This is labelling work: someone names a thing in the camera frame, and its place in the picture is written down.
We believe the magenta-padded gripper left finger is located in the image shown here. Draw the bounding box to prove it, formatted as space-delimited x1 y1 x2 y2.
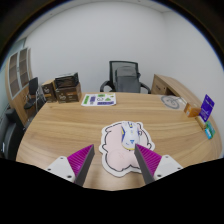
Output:
44 143 96 187

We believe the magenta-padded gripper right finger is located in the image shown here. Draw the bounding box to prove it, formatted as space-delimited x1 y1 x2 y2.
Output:
133 143 184 185

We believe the white and blue computer mouse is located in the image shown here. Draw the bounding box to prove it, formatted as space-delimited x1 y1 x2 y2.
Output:
119 121 140 152

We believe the pink pig-shaped mouse pad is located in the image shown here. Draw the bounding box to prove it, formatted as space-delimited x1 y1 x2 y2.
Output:
99 120 156 178

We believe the round grey coaster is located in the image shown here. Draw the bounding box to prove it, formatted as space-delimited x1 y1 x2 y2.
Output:
160 94 181 110

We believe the white printed paper sheet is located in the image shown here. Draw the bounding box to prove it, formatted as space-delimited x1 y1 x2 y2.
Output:
80 93 118 107

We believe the small orange box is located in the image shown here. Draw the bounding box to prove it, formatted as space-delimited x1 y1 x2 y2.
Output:
183 102 202 118

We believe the wide brown cardboard box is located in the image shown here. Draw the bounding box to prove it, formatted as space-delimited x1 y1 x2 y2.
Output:
54 83 83 104

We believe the teal tissue pack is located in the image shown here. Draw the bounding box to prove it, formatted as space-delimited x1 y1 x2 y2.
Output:
204 120 217 140

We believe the black leather sofa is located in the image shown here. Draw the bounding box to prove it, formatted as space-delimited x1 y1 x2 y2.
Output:
0 108 26 159

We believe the tall brown cardboard box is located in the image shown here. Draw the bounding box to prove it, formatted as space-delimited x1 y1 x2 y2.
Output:
41 79 58 103

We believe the wooden side desk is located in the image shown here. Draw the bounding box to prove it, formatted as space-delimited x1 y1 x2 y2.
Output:
150 73 201 108

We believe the purple standing card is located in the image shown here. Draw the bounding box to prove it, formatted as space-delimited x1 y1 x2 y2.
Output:
198 94 216 124

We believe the black box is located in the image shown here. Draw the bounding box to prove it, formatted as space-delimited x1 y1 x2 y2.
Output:
54 72 80 90

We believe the grey backpack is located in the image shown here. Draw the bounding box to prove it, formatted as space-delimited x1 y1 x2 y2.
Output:
114 65 142 94

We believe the black visitor chair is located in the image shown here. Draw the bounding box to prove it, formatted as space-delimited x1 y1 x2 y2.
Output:
23 77 46 113

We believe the black mesh office chair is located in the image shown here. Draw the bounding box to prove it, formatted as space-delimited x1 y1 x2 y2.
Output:
99 60 152 94

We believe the wooden cabinet with glass doors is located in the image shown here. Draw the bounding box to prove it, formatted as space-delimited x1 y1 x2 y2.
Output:
4 47 38 126

